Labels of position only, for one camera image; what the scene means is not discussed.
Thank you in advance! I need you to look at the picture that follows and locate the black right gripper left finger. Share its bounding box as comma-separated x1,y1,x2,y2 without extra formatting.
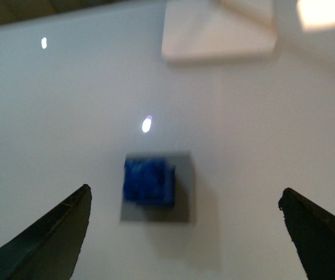
0,184,92,279

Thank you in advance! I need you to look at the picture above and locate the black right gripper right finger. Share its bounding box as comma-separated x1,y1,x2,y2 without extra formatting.
278,188,335,279

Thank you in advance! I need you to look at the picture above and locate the blue block part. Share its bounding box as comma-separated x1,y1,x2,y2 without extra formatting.
123,157,175,207

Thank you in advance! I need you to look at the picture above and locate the gray cube base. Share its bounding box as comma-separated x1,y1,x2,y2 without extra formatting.
120,151,196,223

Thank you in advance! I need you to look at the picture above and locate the white desk lamp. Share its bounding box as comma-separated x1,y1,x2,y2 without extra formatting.
161,1,277,64

